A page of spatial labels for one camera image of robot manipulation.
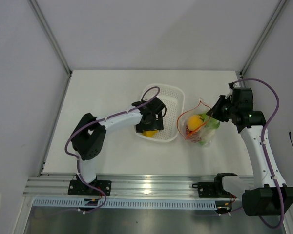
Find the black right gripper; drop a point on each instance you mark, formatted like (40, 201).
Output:
(214, 112)

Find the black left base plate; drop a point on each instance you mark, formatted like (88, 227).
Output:
(76, 187)

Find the yellow bell pepper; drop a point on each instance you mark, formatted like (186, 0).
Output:
(149, 133)

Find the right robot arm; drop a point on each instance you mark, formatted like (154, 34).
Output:
(270, 195)

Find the orange peach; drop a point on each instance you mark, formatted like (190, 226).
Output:
(194, 122)

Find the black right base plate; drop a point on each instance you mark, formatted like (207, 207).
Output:
(213, 189)

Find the white perforated plastic basket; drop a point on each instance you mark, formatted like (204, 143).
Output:
(174, 100)

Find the clear orange zip bag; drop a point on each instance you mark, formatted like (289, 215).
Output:
(181, 122)

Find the left aluminium frame post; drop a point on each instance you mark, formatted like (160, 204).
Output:
(49, 35)

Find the red grape bunch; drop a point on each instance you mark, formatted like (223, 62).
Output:
(191, 135)

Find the white slotted cable duct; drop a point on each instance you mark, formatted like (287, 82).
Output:
(125, 203)

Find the aluminium frame post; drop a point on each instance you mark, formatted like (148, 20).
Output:
(273, 20)
(49, 35)

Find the right aluminium frame post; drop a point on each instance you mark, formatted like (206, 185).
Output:
(273, 20)

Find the white cauliflower with leaves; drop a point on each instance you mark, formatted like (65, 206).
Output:
(208, 131)

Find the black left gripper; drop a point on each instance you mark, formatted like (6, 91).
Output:
(157, 125)

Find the green apple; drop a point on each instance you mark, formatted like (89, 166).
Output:
(205, 117)

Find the aluminium mounting rail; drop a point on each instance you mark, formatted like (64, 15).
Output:
(123, 186)

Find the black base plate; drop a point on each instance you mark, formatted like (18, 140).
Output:
(76, 187)
(213, 189)

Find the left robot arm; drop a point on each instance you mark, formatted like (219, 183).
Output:
(88, 137)

